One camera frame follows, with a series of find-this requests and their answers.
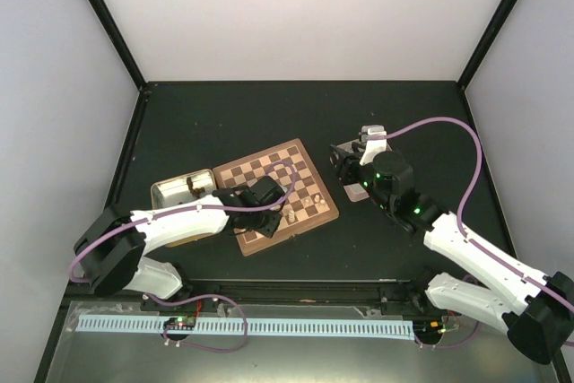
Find left circuit board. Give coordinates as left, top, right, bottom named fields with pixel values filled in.
left=163, top=317, right=196, bottom=330

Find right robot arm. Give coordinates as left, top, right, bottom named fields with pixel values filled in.
left=330, top=142, right=573, bottom=365

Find right circuit board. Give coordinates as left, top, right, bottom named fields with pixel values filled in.
left=413, top=317, right=460, bottom=335

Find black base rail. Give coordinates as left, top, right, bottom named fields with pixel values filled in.
left=166, top=280, right=445, bottom=316

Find gold tin tray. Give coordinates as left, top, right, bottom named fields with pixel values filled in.
left=145, top=170, right=228, bottom=252

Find wooden chess board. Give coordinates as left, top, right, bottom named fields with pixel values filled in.
left=213, top=138, right=339, bottom=257

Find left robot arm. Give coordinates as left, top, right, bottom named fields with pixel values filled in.
left=69, top=176, right=293, bottom=310

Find circuit board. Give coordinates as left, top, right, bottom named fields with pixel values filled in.
left=163, top=317, right=196, bottom=330
left=413, top=317, right=460, bottom=335

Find silver pink tin tray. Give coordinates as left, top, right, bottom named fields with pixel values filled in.
left=329, top=139, right=390, bottom=203

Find dark chess pieces pile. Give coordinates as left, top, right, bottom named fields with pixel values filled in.
left=186, top=177, right=205, bottom=198

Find white slotted cable duct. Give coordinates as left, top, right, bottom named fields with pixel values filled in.
left=75, top=315, right=415, bottom=341

